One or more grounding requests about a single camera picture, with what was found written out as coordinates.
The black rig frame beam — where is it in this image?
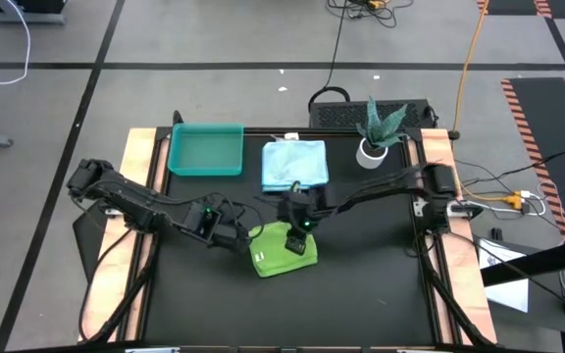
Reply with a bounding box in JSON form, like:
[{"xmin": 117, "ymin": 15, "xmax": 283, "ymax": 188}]
[{"xmin": 481, "ymin": 234, "xmax": 565, "ymax": 288}]

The wooden side board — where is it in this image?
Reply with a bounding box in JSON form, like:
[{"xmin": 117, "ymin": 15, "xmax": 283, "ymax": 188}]
[
  {"xmin": 419, "ymin": 127, "xmax": 498, "ymax": 344},
  {"xmin": 78, "ymin": 127, "xmax": 159, "ymax": 343}
]

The black table frame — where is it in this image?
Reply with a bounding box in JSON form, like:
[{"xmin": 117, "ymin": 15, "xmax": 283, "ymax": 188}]
[{"xmin": 125, "ymin": 126, "xmax": 460, "ymax": 353}]

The black vented computer case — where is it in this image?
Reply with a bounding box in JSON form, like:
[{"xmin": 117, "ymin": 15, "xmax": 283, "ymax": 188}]
[{"xmin": 308, "ymin": 99, "xmax": 436, "ymax": 131}]

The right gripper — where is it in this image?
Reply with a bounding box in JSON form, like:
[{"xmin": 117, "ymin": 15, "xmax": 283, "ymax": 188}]
[{"xmin": 276, "ymin": 189, "xmax": 324, "ymax": 255}]

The teal plastic bin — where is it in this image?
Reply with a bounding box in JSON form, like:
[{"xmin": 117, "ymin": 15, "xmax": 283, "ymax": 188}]
[{"xmin": 167, "ymin": 123, "xmax": 245, "ymax": 177}]

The pale blue teal-edged towel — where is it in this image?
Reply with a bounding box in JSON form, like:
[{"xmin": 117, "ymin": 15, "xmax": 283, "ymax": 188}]
[{"xmin": 261, "ymin": 139, "xmax": 330, "ymax": 190}]

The long black cable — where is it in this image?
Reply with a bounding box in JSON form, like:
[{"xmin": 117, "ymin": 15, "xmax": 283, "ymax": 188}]
[{"xmin": 306, "ymin": 0, "xmax": 352, "ymax": 114}]

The black cable tangle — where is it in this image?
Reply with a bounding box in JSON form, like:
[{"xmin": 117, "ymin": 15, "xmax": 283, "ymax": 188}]
[{"xmin": 326, "ymin": 0, "xmax": 414, "ymax": 28}]

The green microfiber towel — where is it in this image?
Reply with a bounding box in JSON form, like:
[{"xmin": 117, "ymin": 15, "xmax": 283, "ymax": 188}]
[{"xmin": 248, "ymin": 221, "xmax": 319, "ymax": 278}]

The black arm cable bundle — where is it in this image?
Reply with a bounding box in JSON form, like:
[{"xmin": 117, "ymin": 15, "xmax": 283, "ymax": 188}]
[
  {"xmin": 417, "ymin": 234, "xmax": 494, "ymax": 347},
  {"xmin": 78, "ymin": 229, "xmax": 159, "ymax": 344}
]

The yellow cable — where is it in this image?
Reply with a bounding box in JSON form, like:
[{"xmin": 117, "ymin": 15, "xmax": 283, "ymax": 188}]
[{"xmin": 451, "ymin": 0, "xmax": 489, "ymax": 141}]

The snake plant in white pot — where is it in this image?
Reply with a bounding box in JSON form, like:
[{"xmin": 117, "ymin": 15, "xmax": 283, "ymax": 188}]
[{"xmin": 354, "ymin": 95, "xmax": 410, "ymax": 171}]

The white power cable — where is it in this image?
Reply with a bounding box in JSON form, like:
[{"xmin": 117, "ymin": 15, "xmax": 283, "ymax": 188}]
[{"xmin": 463, "ymin": 183, "xmax": 548, "ymax": 217}]

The black orange-striped floor mat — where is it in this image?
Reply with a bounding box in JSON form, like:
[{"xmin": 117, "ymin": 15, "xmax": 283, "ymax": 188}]
[
  {"xmin": 500, "ymin": 76, "xmax": 565, "ymax": 241},
  {"xmin": 478, "ymin": 0, "xmax": 565, "ymax": 20}
]

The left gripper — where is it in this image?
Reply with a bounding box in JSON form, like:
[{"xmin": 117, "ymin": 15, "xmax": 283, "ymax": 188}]
[{"xmin": 211, "ymin": 215, "xmax": 255, "ymax": 255}]

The white paper sheet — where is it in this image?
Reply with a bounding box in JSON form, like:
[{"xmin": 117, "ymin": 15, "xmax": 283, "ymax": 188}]
[{"xmin": 478, "ymin": 237, "xmax": 530, "ymax": 314}]

